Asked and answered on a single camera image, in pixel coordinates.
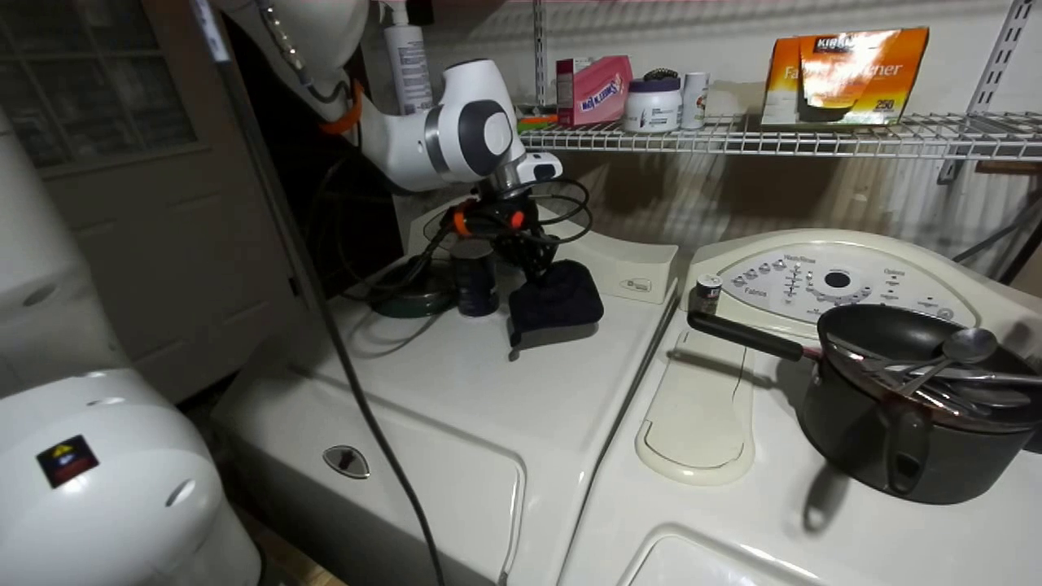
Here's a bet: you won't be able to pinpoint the dark blue bottle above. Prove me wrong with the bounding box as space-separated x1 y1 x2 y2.
448 237 505 318

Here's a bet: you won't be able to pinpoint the white dryer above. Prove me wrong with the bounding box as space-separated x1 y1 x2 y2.
557 226 1042 586

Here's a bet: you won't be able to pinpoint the white shelf bracket rail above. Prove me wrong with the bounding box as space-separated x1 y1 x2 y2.
934 0 1037 189

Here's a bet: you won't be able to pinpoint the dark round lid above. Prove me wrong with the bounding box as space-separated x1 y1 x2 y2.
366 275 457 324

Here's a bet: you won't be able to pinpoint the white cup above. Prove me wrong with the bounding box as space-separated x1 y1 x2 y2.
677 69 713 135

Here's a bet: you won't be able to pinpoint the beige door with window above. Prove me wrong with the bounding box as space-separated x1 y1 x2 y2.
0 0 319 406

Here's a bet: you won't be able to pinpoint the metal utensil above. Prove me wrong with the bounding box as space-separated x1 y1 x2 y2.
827 334 1042 421

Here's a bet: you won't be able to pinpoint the long black cable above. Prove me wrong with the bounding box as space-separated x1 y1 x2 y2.
189 0 448 586

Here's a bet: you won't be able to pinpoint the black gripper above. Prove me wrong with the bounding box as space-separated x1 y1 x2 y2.
465 185 562 295

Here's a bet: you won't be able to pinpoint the black gripper cable loops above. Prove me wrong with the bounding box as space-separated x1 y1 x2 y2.
529 177 596 247

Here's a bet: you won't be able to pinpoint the white spray bottle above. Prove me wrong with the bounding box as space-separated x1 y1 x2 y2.
377 0 437 118

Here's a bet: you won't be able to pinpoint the white washer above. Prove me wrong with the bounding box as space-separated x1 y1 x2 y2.
208 226 684 586

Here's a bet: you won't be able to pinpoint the dark cooking pot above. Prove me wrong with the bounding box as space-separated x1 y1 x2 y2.
796 334 1042 539

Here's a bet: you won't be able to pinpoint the metal spoon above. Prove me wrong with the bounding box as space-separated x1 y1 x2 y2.
865 327 1002 386

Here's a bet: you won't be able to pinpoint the white jar dark lid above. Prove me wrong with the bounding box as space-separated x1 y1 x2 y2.
622 69 686 138

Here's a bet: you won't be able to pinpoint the black frying pan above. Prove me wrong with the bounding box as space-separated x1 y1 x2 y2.
684 277 987 370

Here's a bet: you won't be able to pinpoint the orange cardboard box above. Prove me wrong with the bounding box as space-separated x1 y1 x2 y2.
754 23 934 130

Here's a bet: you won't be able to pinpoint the white wire shelf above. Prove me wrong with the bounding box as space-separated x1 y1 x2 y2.
518 107 1042 171

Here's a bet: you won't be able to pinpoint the red slim bottle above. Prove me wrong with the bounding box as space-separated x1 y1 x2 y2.
554 55 577 130

